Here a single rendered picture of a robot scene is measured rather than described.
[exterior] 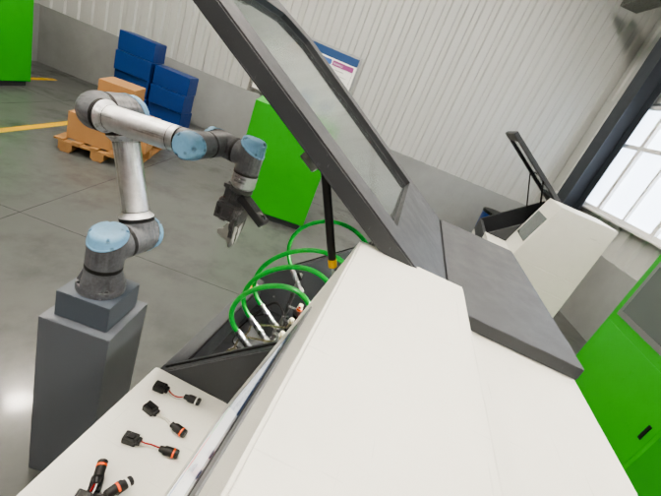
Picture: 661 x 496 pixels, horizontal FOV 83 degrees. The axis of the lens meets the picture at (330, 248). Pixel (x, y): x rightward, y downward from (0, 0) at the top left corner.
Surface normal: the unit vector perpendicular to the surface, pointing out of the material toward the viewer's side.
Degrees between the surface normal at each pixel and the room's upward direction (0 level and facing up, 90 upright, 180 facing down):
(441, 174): 90
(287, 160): 90
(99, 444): 0
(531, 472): 0
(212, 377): 90
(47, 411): 90
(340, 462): 0
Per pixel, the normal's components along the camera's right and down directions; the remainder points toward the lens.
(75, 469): 0.36, -0.85
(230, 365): -0.24, 0.33
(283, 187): 0.04, 0.44
